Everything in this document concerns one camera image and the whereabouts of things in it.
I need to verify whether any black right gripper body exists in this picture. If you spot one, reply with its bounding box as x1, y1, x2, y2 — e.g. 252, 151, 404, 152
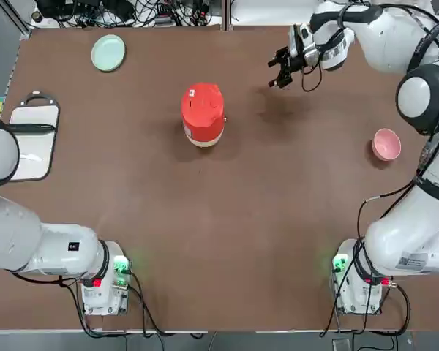
285, 50, 306, 73

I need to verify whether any orange rice cooker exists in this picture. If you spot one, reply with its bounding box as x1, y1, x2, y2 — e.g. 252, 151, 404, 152
181, 82, 227, 148

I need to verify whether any pink bowl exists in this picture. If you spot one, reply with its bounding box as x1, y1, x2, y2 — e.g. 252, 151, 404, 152
372, 127, 402, 161

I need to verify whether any pale green plate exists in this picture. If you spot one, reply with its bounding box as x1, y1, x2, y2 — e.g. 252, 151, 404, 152
91, 34, 127, 73

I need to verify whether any white tray with black rim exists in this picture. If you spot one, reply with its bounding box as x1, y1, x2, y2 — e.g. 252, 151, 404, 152
7, 91, 61, 182

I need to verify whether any aluminium frame post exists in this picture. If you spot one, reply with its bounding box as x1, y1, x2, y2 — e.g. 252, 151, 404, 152
222, 0, 232, 32
5, 0, 33, 37

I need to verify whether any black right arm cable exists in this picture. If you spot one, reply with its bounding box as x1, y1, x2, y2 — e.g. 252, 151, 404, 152
299, 0, 439, 282

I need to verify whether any black cable bundle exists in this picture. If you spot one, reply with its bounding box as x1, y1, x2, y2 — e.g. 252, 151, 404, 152
36, 0, 220, 30

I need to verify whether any black right base cable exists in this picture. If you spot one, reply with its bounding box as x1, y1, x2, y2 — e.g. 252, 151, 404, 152
320, 281, 413, 337

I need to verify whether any black base cable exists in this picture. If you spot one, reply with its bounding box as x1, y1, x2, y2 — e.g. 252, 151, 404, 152
60, 270, 208, 339
320, 281, 413, 337

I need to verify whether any black left base cable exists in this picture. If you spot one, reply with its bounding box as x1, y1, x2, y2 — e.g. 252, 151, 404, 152
60, 270, 208, 339

